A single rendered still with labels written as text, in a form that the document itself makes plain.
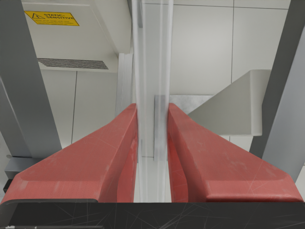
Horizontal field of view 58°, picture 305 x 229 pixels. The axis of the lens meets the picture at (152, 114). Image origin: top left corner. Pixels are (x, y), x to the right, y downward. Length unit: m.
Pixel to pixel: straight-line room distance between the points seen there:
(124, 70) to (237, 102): 0.51
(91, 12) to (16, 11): 0.30
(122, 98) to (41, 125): 0.48
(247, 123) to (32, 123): 0.20
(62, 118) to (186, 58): 0.53
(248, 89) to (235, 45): 0.89
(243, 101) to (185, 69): 0.82
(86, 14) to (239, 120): 0.37
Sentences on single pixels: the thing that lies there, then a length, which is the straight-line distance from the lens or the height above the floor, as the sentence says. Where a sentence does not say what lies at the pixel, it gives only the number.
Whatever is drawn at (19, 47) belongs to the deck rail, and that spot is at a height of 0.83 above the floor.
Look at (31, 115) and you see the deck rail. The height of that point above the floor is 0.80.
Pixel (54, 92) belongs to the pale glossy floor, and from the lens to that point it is 1.14.
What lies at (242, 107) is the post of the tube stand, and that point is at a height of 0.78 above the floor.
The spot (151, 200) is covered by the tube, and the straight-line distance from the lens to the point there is 0.16.
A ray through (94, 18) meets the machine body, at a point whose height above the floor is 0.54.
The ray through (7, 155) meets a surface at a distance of 0.32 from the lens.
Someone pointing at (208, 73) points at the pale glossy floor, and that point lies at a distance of 1.10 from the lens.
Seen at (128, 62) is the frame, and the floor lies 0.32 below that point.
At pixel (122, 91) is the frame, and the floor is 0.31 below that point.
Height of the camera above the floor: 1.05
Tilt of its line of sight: 85 degrees down
